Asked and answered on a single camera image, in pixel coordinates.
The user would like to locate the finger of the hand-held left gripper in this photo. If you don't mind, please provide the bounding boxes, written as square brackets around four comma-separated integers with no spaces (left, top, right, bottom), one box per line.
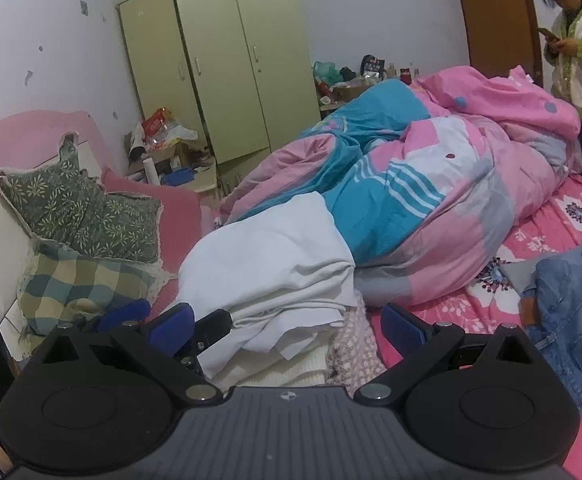
[172,308,233,377]
[73,298,153,334]

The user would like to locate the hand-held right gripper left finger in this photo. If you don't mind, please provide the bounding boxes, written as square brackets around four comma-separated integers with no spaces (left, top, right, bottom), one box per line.
[40,302,224,406]

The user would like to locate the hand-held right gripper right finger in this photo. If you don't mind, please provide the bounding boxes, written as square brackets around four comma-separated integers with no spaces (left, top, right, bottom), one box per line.
[354,302,535,407]

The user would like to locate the white sweatshirt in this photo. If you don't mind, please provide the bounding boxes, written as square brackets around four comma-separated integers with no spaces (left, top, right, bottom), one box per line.
[176,192,357,378]

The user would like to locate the pink clothes pile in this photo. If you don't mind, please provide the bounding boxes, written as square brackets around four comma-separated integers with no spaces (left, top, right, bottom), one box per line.
[216,65,582,308]

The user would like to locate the pink checked knit garment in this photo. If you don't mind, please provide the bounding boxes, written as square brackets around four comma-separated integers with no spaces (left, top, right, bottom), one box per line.
[325,292,389,397]

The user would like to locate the yellow teal checked pillow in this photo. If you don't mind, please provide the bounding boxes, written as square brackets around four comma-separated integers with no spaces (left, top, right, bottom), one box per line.
[18,237,177,341]

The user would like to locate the cream knit garment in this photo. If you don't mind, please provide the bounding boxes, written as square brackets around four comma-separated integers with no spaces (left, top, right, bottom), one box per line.
[221,345,334,391]

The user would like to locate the pink pillow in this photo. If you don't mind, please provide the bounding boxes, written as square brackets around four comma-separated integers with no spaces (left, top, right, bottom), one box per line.
[101,167,213,311]

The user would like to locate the green floral pillow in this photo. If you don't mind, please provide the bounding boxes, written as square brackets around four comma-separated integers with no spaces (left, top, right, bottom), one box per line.
[0,132,164,266]

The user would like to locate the white bottle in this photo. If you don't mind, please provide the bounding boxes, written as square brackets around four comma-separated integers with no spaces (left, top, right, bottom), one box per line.
[143,155,163,187]

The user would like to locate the blue box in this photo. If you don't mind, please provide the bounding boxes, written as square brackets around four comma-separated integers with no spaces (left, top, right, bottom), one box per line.
[161,167,197,187]

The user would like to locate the cream nightstand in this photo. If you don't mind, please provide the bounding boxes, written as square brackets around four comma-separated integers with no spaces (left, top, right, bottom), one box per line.
[126,152,219,197]

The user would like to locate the pink floral blanket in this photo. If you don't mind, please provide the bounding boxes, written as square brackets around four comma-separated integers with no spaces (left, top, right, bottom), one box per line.
[211,172,582,480]

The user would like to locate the cardboard box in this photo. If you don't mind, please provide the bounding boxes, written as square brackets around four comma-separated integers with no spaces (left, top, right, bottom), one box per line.
[128,139,208,172]
[331,79,373,104]

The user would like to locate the blue jeans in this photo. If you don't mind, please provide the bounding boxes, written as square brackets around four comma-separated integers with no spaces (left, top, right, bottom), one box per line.
[521,232,582,418]

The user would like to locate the clear plastic bag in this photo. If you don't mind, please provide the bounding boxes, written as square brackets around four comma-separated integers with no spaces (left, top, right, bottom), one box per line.
[146,119,200,152]

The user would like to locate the red snack bag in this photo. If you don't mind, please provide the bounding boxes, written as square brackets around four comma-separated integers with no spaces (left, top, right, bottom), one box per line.
[142,107,173,134]

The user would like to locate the dark printed package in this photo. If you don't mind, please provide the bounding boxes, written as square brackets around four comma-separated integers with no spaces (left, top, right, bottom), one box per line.
[361,55,388,79]

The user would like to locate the green plastic bag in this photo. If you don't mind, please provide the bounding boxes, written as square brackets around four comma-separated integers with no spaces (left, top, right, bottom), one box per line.
[313,60,345,87]

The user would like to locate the pale green wardrobe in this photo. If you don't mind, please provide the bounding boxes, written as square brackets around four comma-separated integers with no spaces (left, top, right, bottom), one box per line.
[115,0,322,166]

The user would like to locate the brown wooden door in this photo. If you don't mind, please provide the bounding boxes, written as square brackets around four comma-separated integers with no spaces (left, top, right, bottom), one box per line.
[451,0,544,87]

